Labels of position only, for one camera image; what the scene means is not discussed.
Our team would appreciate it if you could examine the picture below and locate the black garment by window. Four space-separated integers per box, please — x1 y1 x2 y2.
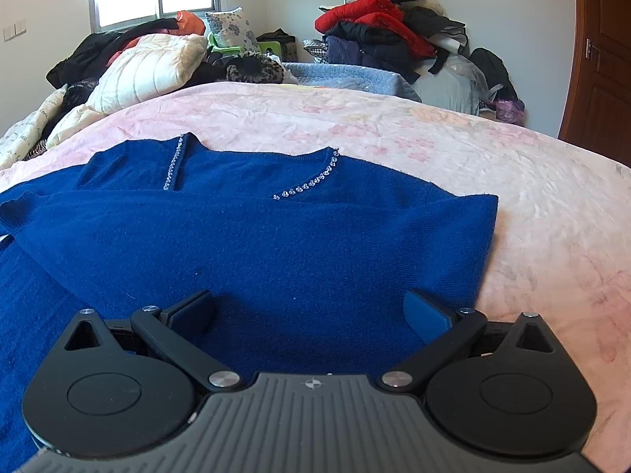
46 18 179 89

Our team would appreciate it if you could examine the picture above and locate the wall light switch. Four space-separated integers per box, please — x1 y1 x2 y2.
2 18 27 42

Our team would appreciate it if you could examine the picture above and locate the orange garment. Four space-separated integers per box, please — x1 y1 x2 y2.
174 11 205 36

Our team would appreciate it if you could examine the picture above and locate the brown wooden door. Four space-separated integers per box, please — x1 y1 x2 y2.
559 0 631 166

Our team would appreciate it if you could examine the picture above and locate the dark navy jacket on pile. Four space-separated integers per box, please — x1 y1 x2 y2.
324 21 420 84

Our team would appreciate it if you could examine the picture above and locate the leopard print garment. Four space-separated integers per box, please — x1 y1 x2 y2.
226 54 284 84

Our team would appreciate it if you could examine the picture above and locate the window with metal frame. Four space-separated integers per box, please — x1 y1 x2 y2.
88 0 220 32

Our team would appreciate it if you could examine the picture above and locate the floral grey white pillow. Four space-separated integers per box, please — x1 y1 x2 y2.
205 7 260 52

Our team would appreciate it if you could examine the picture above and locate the green plastic item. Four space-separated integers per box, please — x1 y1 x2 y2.
207 34 284 58

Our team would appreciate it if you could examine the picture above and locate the white floral quilt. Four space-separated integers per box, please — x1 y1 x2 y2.
0 84 67 169

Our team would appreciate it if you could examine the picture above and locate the pink floral bed sheet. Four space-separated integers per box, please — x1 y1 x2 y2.
1 82 630 472

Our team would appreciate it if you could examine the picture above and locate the blue knit sweater with rhinestones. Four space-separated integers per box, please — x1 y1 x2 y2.
1 134 498 472

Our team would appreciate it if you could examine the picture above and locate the purple bag on floor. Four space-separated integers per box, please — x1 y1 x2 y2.
494 99 525 126

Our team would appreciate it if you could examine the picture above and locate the cream quilted puffer jacket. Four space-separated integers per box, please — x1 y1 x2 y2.
46 34 207 149

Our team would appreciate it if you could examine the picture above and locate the light blue fleece blanket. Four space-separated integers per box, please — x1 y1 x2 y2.
284 62 421 102

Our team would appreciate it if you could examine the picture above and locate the red jacket on pile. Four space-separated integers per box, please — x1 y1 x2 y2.
314 0 436 59

